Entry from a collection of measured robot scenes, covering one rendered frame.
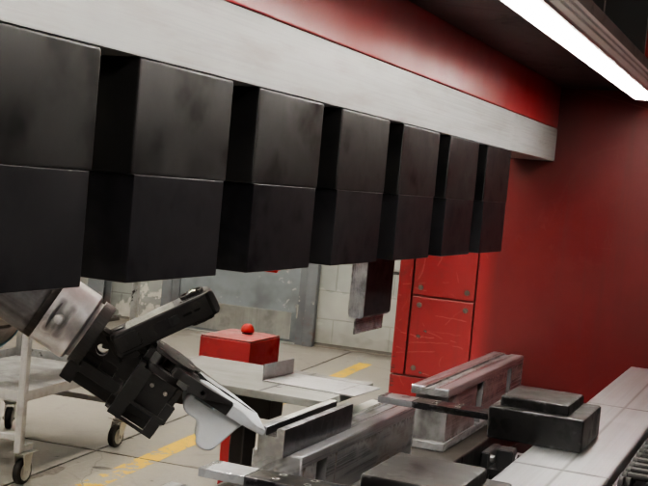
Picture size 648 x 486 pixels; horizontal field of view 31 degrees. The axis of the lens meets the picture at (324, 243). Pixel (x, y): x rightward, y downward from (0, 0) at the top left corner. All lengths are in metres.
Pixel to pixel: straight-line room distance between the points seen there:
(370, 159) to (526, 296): 1.03
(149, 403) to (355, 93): 0.39
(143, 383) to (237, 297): 7.97
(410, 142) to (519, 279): 0.90
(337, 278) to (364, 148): 7.63
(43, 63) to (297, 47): 0.39
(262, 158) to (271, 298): 8.01
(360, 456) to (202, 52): 0.65
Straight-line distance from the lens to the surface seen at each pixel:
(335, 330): 8.95
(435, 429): 1.80
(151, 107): 0.88
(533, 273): 2.29
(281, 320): 9.04
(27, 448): 4.70
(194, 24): 0.93
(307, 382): 1.53
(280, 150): 1.09
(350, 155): 1.25
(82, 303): 1.20
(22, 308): 1.19
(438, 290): 2.34
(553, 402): 1.38
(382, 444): 1.51
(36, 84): 0.76
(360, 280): 1.43
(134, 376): 1.20
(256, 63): 1.03
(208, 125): 0.96
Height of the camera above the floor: 1.26
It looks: 3 degrees down
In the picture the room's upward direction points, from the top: 5 degrees clockwise
